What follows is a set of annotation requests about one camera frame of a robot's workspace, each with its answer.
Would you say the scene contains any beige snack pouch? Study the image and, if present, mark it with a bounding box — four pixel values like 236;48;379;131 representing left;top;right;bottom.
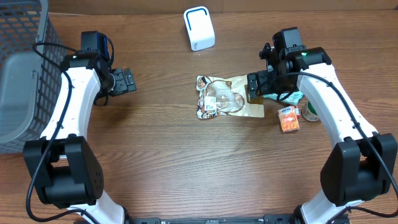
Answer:
196;75;264;119

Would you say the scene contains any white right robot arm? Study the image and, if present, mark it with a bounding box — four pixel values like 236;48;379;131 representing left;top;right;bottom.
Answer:
246;27;397;224

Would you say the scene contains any small orange tissue pack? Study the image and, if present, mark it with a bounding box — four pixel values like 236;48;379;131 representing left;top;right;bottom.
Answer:
278;106;300;133

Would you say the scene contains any red candy bar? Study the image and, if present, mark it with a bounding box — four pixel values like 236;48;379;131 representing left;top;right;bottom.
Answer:
295;106;301;119

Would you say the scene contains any teal wet wipes packet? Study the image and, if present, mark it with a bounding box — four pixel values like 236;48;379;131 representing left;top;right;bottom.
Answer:
263;91;304;106

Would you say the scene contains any green lid jar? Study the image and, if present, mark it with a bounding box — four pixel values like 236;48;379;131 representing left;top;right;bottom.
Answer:
302;101;320;122

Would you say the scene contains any dark plastic mesh basket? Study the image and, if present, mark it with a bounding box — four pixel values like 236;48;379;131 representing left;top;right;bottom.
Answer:
1;0;67;154

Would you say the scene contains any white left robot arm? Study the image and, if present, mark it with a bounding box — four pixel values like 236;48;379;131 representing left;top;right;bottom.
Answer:
23;31;136;223

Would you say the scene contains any white barcode scanner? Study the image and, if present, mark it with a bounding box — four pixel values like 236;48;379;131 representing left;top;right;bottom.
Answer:
183;6;215;51

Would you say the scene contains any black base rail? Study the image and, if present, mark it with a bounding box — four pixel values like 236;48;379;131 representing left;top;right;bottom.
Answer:
131;214;291;224

